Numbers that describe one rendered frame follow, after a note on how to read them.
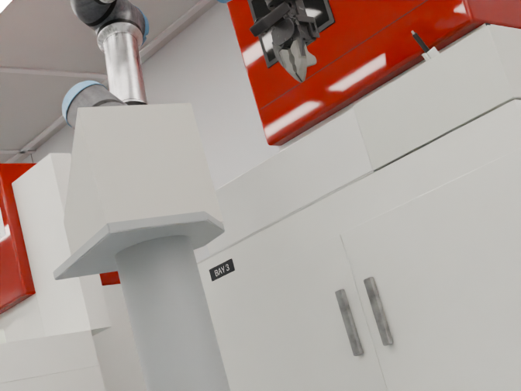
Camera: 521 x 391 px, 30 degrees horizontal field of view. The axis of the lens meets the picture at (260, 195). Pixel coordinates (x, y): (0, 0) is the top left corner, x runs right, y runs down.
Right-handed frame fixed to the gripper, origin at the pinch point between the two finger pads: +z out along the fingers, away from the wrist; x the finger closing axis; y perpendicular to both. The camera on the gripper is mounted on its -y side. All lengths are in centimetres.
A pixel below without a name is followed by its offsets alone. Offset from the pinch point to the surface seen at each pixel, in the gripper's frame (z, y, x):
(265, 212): 25.6, -4.0, 17.8
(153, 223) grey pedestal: 30, -44, 7
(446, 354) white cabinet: 68, -4, -19
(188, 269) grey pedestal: 38, -34, 14
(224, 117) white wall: -103, 207, 236
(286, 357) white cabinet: 58, -4, 24
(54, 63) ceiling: -165, 149, 300
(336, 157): 22.5, -4.0, -6.7
